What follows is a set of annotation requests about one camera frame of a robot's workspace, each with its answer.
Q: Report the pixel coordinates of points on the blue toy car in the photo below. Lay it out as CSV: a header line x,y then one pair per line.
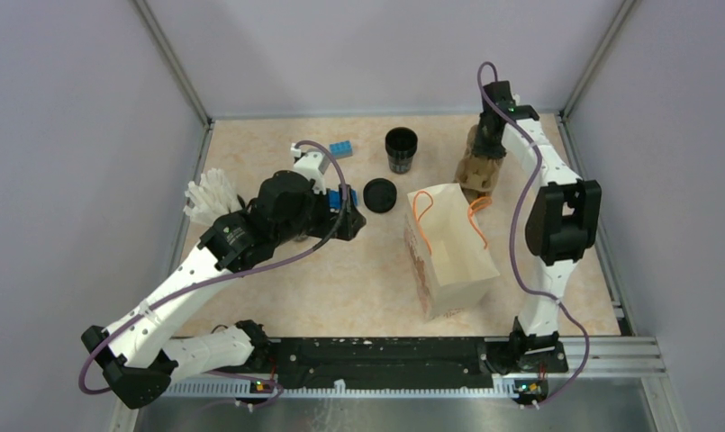
x,y
335,197

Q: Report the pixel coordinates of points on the white straws bundle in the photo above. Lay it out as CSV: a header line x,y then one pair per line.
x,y
212,196

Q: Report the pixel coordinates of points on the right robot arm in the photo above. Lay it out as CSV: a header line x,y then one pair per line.
x,y
563,219

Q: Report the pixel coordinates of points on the black cup lid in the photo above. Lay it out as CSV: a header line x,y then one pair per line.
x,y
380,195

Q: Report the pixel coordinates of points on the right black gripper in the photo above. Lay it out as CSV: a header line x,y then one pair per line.
x,y
482,149

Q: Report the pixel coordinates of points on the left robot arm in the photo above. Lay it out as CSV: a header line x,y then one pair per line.
x,y
140,355

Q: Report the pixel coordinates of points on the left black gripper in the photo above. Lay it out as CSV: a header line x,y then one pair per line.
x,y
351,220

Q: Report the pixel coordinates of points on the blue toy brick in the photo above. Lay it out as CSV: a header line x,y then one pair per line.
x,y
341,149

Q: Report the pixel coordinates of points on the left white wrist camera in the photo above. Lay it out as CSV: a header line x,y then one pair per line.
x,y
311,163

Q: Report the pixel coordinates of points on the brown cardboard cup carrier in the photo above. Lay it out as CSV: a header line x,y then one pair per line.
x,y
477,176

